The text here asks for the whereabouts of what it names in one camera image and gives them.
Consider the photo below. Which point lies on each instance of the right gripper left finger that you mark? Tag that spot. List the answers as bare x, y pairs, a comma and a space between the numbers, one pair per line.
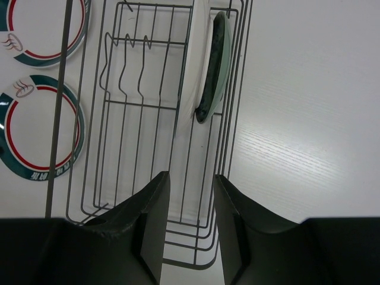
122, 246

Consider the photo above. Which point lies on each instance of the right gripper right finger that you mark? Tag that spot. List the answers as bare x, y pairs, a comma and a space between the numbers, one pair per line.
260, 247

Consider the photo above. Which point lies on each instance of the green red rimmed plate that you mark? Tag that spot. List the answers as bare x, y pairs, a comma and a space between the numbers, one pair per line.
27, 119
31, 31

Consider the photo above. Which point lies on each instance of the blue floral green plate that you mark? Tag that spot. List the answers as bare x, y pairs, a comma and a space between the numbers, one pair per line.
218, 68

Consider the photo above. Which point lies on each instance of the white plate dark rim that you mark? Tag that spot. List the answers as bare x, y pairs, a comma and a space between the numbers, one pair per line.
194, 65

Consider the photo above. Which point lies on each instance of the grey wire dish rack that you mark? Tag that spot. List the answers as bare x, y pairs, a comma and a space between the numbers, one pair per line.
131, 80

